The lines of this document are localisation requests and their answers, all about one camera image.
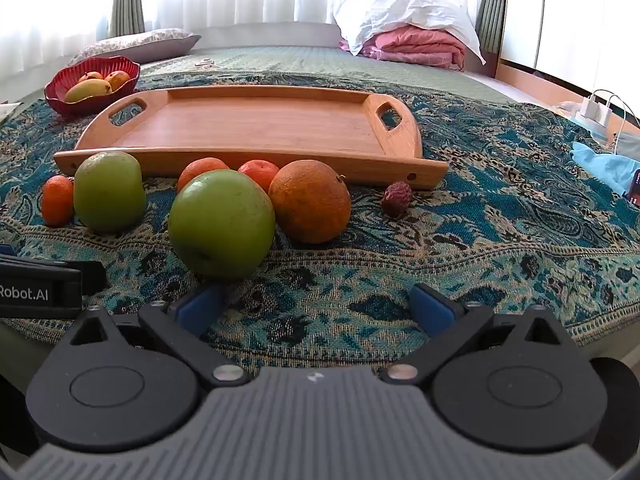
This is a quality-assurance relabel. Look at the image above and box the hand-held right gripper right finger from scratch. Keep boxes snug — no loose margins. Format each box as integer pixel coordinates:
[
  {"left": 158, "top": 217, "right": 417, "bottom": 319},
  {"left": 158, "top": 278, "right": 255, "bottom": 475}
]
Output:
[{"left": 377, "top": 282, "right": 561, "bottom": 386}]

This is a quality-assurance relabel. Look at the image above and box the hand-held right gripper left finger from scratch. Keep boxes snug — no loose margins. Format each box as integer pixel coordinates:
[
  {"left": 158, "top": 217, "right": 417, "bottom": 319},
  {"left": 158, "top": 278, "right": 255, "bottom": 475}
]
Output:
[{"left": 70, "top": 282, "right": 251, "bottom": 388}]

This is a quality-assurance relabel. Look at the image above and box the small tangerine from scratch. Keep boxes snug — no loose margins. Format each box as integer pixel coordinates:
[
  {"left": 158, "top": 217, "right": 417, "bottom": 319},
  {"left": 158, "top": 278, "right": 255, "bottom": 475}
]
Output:
[{"left": 41, "top": 175, "right": 76, "bottom": 227}]

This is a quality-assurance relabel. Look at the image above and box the green apple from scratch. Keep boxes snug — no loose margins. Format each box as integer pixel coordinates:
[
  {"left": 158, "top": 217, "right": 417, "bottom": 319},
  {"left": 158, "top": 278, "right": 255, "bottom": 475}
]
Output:
[
  {"left": 73, "top": 151, "right": 147, "bottom": 233},
  {"left": 168, "top": 169, "right": 277, "bottom": 281}
]

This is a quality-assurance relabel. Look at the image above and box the large orange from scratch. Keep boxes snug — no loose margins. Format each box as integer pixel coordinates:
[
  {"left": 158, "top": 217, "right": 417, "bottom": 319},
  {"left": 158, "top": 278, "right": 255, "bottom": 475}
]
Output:
[{"left": 268, "top": 159, "right": 352, "bottom": 244}]

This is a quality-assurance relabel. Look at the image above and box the wooden serving tray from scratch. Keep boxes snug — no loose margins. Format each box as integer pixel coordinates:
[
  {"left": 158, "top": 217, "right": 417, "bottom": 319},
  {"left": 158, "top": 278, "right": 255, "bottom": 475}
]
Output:
[{"left": 52, "top": 85, "right": 449, "bottom": 191}]

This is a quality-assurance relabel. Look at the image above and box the teal paisley blanket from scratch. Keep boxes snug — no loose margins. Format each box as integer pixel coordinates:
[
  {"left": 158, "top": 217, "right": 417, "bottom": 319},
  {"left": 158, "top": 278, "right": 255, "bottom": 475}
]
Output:
[{"left": 0, "top": 72, "right": 640, "bottom": 376}]

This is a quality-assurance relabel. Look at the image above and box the dried red date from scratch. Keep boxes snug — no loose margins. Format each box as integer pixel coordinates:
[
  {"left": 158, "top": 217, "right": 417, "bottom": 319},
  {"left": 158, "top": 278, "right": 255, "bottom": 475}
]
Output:
[{"left": 381, "top": 181, "right": 414, "bottom": 218}]

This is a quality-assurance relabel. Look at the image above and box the red scalloped bowl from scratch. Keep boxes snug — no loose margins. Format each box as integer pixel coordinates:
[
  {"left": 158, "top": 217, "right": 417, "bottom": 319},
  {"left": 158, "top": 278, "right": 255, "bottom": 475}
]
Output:
[{"left": 44, "top": 56, "right": 142, "bottom": 118}]

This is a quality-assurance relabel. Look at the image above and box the yellow mango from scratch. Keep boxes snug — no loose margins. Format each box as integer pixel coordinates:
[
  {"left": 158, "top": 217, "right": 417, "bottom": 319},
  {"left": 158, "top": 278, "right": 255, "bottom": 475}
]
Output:
[{"left": 64, "top": 78, "right": 113, "bottom": 104}]

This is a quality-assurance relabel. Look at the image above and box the light blue cloth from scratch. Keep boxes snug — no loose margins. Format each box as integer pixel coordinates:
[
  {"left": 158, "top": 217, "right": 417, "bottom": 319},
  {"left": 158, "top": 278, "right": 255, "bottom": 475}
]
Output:
[{"left": 571, "top": 141, "right": 640, "bottom": 196}]

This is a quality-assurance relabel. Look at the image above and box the floral pillow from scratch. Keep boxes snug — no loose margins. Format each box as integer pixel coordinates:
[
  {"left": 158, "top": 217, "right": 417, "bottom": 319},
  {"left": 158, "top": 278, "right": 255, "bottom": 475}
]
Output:
[{"left": 67, "top": 28, "right": 202, "bottom": 66}]

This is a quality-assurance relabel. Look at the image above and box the white charger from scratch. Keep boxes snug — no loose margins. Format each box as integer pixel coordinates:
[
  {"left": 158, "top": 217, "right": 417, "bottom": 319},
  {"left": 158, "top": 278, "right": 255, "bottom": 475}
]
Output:
[{"left": 580, "top": 91, "right": 613, "bottom": 128}]

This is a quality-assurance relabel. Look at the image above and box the folded pink quilt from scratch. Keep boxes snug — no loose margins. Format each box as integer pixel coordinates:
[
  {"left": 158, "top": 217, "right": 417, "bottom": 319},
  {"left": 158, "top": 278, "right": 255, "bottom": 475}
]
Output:
[{"left": 339, "top": 24, "right": 467, "bottom": 71}]

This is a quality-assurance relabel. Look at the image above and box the green quilted bedspread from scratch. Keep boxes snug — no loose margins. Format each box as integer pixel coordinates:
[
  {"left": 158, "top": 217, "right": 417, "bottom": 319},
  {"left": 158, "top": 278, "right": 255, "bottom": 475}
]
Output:
[{"left": 135, "top": 46, "right": 521, "bottom": 106}]

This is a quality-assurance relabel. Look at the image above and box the white pillow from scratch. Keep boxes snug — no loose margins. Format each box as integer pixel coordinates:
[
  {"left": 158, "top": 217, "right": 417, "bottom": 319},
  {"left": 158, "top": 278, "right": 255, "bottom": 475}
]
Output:
[{"left": 332, "top": 0, "right": 487, "bottom": 66}]

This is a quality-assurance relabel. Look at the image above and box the white wardrobe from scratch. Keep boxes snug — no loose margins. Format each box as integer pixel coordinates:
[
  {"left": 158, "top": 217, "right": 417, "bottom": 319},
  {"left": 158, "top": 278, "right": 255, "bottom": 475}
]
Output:
[{"left": 497, "top": 0, "right": 640, "bottom": 111}]

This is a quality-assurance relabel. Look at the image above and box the white charging cable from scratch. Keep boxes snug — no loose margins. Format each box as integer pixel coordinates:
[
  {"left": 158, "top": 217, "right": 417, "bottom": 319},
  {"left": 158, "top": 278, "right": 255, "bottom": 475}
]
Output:
[{"left": 590, "top": 89, "right": 640, "bottom": 153}]

